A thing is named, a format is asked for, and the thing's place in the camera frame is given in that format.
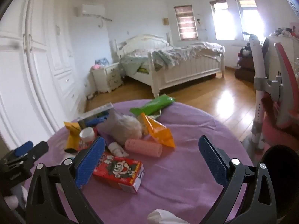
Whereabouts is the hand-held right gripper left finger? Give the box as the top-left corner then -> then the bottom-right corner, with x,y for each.
25,136 -> 106,224

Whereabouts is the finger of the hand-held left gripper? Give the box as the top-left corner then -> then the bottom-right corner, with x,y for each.
13,141 -> 34,158
27,141 -> 49,162

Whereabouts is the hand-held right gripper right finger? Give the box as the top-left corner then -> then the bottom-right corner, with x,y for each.
198,135 -> 277,224

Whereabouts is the black trash bin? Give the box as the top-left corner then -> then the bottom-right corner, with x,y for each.
259,145 -> 299,221

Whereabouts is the person's left hand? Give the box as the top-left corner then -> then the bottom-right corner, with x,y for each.
4,186 -> 29,210

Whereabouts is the red cartoon carton box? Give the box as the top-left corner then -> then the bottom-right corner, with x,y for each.
92,152 -> 144,195

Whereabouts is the yellow snack packet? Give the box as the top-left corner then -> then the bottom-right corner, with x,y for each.
64,121 -> 82,153

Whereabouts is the purple tablecloth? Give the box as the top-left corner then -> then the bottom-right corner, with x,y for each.
23,99 -> 255,224

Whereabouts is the blue plastic item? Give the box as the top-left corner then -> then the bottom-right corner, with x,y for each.
85,115 -> 110,128

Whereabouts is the white fluffy ball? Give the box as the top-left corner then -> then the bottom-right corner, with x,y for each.
112,115 -> 143,145

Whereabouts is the pink hair roller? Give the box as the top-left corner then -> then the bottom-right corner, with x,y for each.
125,139 -> 163,159

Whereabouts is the orange snack packet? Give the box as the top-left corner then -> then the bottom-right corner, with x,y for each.
140,113 -> 176,148

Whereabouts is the white crumpled tissue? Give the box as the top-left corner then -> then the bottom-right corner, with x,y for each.
147,209 -> 187,224

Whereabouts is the green snack packet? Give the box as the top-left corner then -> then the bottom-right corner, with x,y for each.
130,94 -> 175,116

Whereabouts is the white nightstand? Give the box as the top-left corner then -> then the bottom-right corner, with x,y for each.
92,62 -> 124,94

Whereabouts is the white wardrobe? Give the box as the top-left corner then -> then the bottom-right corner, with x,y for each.
0,0 -> 87,150

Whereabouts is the white bed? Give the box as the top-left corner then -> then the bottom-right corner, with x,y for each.
115,34 -> 226,98

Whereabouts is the pink and white chair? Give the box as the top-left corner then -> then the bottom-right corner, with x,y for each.
242,31 -> 299,150

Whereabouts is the dark plush toy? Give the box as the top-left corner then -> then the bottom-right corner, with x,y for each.
235,43 -> 255,80

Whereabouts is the pale floral blanket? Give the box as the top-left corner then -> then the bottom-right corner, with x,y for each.
121,41 -> 225,70

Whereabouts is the bright narrow window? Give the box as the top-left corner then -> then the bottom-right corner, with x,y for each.
209,0 -> 235,40
235,0 -> 265,41

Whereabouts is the window with striped blind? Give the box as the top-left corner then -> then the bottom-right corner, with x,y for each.
174,5 -> 199,40

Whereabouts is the white air conditioner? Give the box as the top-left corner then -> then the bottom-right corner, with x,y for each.
75,4 -> 105,17

